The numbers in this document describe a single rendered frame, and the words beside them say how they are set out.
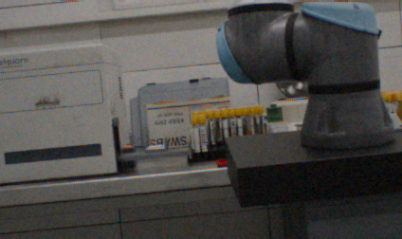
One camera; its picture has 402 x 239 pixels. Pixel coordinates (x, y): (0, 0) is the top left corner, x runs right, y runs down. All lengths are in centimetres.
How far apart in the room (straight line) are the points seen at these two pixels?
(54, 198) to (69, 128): 16
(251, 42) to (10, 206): 68
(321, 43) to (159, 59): 105
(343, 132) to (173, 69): 107
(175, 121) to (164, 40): 44
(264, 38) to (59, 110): 54
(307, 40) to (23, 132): 68
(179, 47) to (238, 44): 94
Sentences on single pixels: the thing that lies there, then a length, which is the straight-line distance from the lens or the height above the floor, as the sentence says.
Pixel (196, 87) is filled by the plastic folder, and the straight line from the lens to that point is 180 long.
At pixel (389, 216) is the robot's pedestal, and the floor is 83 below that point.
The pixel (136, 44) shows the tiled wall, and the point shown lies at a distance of 183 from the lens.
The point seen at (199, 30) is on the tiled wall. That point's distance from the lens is 183.
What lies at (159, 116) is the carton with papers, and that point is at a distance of 147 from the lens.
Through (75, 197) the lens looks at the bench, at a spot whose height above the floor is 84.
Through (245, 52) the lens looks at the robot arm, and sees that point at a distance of 89.
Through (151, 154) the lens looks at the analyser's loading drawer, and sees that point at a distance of 120.
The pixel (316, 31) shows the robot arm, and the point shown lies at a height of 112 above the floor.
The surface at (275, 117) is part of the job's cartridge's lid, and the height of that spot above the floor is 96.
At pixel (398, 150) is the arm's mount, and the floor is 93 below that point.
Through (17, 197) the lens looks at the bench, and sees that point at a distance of 122.
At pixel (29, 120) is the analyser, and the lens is 123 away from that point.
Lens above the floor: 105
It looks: 3 degrees down
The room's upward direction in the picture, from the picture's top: 5 degrees counter-clockwise
